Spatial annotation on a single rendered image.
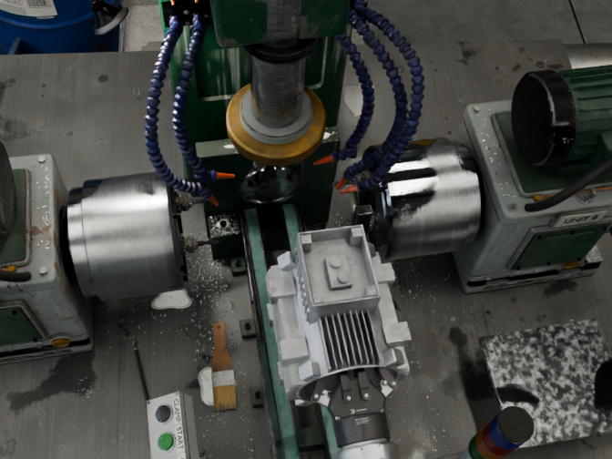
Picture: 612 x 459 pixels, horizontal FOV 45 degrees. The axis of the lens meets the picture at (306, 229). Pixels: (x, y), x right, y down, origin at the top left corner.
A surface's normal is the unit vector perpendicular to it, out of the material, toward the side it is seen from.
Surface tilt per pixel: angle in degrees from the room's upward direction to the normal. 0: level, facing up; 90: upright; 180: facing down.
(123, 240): 32
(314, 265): 1
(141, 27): 0
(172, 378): 0
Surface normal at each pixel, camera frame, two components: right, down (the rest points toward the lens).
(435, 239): 0.18, 0.73
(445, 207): 0.16, 0.24
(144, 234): 0.13, -0.02
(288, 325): 0.07, -0.50
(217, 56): 0.18, 0.87
